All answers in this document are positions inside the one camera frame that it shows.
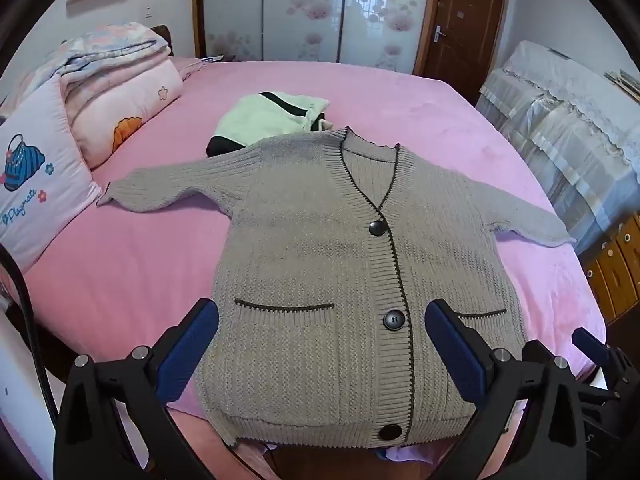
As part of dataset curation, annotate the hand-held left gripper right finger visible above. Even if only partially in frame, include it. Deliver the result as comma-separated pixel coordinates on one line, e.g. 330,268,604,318
424,299,601,480

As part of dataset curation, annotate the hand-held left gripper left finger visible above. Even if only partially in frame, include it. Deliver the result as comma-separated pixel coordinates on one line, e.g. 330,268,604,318
52,298,221,480

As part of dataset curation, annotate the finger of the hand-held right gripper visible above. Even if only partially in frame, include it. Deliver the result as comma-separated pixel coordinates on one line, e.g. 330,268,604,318
572,327,612,369

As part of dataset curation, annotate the grey knit cardigan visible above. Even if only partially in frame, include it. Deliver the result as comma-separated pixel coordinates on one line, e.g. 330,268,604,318
96,128,577,450

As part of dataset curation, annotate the wooden drawer cabinet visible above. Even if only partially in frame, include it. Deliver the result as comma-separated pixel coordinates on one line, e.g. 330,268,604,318
582,212,640,326

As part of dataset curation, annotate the lilac cloth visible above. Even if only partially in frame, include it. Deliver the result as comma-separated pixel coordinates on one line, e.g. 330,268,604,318
375,442,453,467

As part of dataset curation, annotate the white pillow with bag print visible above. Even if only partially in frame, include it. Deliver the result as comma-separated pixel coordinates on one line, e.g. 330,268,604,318
0,76,103,273

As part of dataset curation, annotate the bed with pink sheet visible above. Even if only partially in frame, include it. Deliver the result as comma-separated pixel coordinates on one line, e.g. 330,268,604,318
22,57,608,441

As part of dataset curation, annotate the stack of books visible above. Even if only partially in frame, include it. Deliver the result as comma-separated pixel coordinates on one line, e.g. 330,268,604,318
604,67,640,98

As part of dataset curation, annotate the dark wooden headboard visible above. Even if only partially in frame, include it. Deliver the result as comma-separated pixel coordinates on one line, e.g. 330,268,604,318
150,25,175,58

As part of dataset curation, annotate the brown wooden door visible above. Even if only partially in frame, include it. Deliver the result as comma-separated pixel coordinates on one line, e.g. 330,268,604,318
414,0,510,106

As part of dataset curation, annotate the wardrobe with floral sliding doors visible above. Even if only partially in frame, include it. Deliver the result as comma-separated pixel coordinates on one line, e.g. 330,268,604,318
192,0,443,76

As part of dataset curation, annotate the black cable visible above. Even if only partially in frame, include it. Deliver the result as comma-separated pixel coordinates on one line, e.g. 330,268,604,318
0,246,58,428

